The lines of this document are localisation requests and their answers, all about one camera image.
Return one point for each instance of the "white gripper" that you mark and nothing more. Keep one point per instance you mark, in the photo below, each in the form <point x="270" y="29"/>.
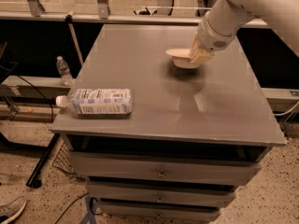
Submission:
<point x="212" y="38"/>

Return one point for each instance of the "white paper bowl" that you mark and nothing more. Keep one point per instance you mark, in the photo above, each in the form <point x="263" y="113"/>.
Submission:
<point x="181" y="58"/>

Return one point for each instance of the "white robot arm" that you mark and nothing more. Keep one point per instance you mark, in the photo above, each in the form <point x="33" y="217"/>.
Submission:
<point x="218" y="28"/>

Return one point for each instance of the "blue labelled plastic bottle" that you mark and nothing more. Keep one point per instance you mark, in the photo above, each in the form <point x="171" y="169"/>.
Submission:
<point x="98" y="101"/>

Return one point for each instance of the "clear water bottle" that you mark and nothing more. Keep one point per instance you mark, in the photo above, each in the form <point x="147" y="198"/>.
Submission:
<point x="64" y="71"/>

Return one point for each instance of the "grey drawer cabinet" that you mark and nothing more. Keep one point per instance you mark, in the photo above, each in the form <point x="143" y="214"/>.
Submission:
<point x="216" y="112"/>

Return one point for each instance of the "top grey drawer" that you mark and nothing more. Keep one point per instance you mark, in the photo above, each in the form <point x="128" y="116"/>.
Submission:
<point x="230" y="173"/>

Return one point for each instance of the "grey drawer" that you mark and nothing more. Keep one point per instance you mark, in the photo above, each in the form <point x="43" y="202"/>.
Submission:
<point x="157" y="194"/>
<point x="230" y="173"/>
<point x="159" y="211"/>

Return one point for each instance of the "middle grey drawer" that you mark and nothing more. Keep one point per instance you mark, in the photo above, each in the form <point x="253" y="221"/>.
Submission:
<point x="157" y="194"/>

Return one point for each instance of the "bottom grey drawer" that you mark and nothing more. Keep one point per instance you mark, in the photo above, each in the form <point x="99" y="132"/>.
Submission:
<point x="159" y="211"/>

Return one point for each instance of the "blue metal stand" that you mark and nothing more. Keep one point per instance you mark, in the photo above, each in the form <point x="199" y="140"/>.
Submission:
<point x="92" y="205"/>

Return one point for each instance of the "black metal bar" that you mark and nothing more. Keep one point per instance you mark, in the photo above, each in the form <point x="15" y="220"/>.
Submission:
<point x="33" y="181"/>

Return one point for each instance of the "grey sneaker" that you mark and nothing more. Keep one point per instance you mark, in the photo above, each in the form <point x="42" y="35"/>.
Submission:
<point x="11" y="211"/>

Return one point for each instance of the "metal frame rail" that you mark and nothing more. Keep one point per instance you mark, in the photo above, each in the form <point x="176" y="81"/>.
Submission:
<point x="117" y="19"/>

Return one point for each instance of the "wire mesh panel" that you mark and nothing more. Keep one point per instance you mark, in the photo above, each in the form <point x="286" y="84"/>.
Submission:
<point x="61" y="163"/>

